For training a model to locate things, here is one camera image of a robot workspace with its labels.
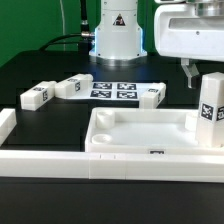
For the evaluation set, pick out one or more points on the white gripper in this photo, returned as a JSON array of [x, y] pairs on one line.
[[190, 29]]

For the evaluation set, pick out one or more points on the white desk top tray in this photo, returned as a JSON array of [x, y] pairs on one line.
[[145, 131]]

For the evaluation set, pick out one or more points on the white marker sheet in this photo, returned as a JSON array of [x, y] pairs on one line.
[[114, 91]]

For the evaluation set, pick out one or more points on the white front fence bar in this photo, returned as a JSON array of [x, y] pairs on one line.
[[161, 167]]

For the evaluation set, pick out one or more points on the white left fence block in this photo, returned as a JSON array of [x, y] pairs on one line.
[[7, 123]]

